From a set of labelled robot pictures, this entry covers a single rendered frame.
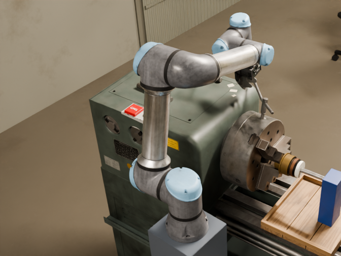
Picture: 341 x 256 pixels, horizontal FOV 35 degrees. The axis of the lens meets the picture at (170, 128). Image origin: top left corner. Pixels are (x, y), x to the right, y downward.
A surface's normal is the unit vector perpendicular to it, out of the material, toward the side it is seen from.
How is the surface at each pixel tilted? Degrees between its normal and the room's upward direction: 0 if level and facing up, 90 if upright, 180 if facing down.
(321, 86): 0
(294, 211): 0
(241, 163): 71
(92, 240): 0
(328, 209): 90
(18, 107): 90
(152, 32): 90
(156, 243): 90
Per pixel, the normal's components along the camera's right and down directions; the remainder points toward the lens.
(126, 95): -0.07, -0.81
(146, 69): -0.62, 0.31
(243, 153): -0.55, -0.05
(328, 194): -0.62, 0.50
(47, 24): 0.73, 0.36
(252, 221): -0.33, -0.51
